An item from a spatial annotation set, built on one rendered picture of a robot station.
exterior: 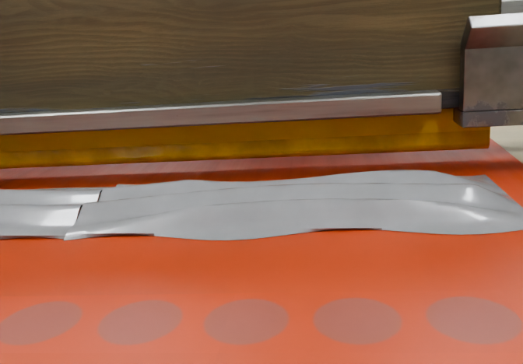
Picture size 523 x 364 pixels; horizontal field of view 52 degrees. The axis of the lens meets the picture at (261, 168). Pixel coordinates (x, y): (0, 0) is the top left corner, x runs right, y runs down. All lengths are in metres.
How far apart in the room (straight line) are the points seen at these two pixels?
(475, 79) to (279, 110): 0.09
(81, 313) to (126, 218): 0.07
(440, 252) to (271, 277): 0.06
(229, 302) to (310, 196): 0.09
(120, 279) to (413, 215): 0.11
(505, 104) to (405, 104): 0.05
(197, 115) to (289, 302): 0.14
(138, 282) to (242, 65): 0.14
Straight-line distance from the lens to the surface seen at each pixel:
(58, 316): 0.17
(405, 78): 0.28
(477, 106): 0.28
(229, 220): 0.21
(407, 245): 0.19
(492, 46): 0.28
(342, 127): 0.29
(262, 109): 0.27
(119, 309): 0.16
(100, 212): 0.24
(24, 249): 0.23
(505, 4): 0.54
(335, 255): 0.18
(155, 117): 0.28
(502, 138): 0.36
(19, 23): 0.32
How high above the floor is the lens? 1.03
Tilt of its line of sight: 15 degrees down
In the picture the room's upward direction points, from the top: 4 degrees counter-clockwise
